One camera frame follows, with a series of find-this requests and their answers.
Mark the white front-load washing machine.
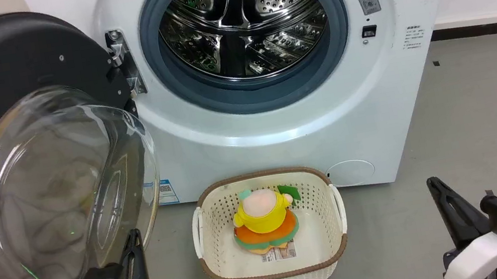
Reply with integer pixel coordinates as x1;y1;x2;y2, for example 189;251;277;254
22;0;497;238

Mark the metal door hinge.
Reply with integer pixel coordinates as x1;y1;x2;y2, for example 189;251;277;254
103;25;149;101

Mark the yellow and orange doll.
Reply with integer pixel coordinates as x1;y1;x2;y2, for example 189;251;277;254
226;181;310;260

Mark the dark wall baseboard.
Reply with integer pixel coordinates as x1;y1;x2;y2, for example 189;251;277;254
429;19;497;48

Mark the round white filter cover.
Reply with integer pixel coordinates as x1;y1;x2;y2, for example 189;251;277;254
324;155;378;191

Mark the blue QR code sticker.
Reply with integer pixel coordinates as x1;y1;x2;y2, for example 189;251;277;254
154;176;181;207

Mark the steel washing machine drum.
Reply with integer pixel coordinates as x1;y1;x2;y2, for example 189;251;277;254
153;0;337;93

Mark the grey rubber door gasket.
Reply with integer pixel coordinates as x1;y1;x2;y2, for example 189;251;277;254
133;0;362;131

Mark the white perforated laundry basket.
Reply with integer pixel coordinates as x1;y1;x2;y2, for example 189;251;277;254
183;158;358;279

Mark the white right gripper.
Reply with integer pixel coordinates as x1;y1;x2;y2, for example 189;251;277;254
425;166;497;279

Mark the white paper doll tag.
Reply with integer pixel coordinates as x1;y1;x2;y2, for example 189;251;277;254
259;240;298;264

